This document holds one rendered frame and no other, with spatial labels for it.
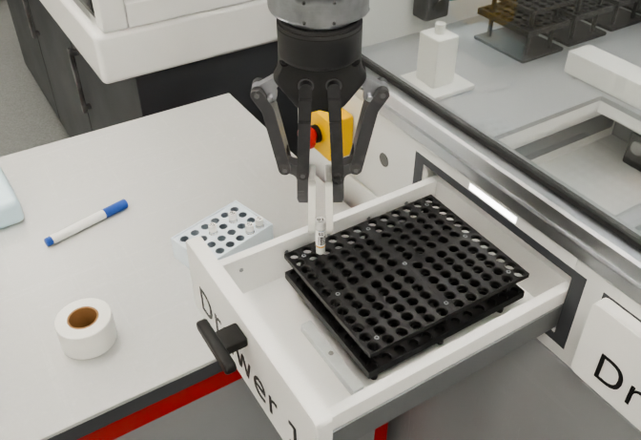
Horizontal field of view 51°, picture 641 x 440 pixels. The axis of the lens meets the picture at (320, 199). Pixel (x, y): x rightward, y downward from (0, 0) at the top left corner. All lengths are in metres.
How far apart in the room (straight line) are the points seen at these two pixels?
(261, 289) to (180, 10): 0.72
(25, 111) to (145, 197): 2.01
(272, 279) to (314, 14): 0.40
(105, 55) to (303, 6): 0.87
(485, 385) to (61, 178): 0.77
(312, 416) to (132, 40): 0.95
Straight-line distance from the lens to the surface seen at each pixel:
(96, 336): 0.89
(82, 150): 1.30
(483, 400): 1.04
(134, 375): 0.88
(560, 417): 0.93
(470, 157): 0.84
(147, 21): 1.39
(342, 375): 0.74
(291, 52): 0.59
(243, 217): 1.04
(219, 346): 0.69
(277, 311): 0.82
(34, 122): 3.02
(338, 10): 0.56
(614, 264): 0.75
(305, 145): 0.65
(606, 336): 0.77
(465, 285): 0.78
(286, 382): 0.64
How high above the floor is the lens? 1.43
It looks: 38 degrees down
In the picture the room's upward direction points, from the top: straight up
